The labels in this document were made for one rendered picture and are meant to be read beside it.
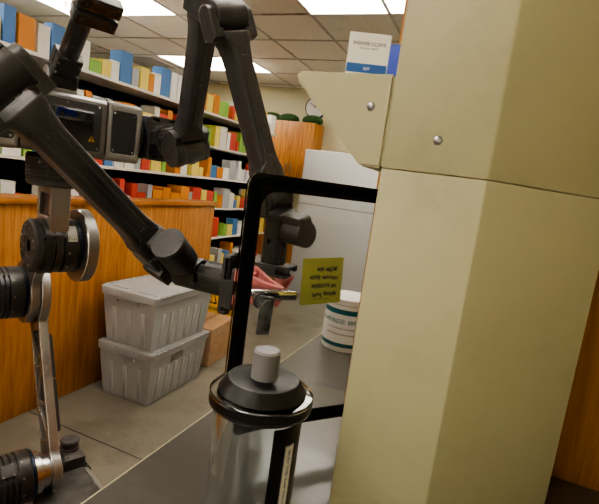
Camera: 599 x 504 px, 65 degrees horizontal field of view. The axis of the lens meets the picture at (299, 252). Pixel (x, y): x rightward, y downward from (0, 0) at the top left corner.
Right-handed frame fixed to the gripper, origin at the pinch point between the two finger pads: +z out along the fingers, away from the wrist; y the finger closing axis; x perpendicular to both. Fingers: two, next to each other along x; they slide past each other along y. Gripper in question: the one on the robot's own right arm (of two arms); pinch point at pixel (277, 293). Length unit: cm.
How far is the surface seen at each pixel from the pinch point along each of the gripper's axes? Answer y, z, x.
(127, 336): -81, -150, 137
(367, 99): 28.3, 15.6, -18.4
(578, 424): -15, 50, 19
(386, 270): 10.1, 20.8, -18.2
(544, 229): 17.0, 35.9, -11.5
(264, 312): -1.1, 2.3, -8.8
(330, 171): 40, -159, 469
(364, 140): 23.9, 16.0, -18.3
